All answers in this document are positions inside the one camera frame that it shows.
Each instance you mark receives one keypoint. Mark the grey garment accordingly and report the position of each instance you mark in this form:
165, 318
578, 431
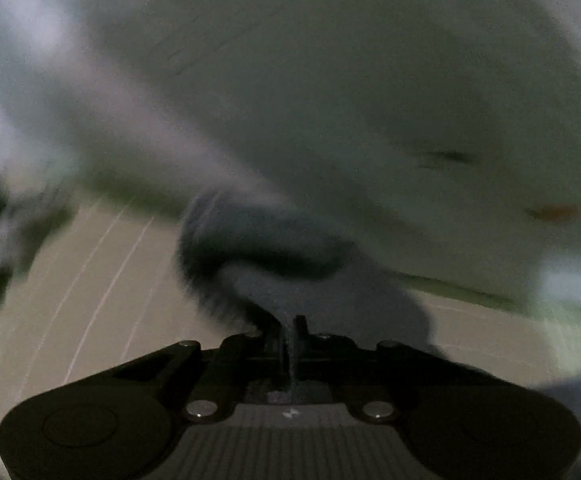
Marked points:
290, 280

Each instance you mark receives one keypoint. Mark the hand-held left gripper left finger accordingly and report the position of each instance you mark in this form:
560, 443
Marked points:
273, 346

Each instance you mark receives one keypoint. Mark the dark cloth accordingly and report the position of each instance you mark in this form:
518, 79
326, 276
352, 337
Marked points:
0, 240

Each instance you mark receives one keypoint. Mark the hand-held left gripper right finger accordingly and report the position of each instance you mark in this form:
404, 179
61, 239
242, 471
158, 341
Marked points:
302, 341

